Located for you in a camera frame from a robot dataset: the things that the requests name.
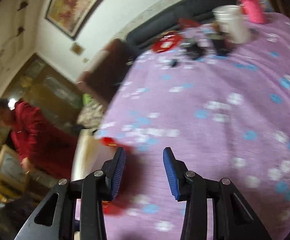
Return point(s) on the white foam bowl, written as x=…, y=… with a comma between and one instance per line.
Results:
x=90, y=155

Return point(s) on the white plastic container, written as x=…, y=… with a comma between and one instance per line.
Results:
x=231, y=22

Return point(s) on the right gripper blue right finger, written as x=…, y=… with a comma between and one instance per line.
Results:
x=175, y=172

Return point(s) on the small red glass plate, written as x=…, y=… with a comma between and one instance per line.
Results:
x=166, y=41

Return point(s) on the black sofa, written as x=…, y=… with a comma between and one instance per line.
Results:
x=200, y=11

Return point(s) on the pink sleeved thermos bottle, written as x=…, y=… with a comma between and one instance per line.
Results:
x=254, y=11

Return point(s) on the purple floral tablecloth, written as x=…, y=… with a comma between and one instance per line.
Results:
x=224, y=116

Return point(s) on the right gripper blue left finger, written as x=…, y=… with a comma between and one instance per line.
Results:
x=114, y=169

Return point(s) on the bystander bare hand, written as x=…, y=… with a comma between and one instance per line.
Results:
x=27, y=165

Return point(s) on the framed wall painting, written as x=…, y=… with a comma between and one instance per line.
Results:
x=69, y=16

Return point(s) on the brown chair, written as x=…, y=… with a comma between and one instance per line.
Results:
x=106, y=71

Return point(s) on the person in red jacket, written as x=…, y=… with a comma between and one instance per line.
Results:
x=49, y=148

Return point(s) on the black jar with cork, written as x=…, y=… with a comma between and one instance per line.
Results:
x=219, y=40

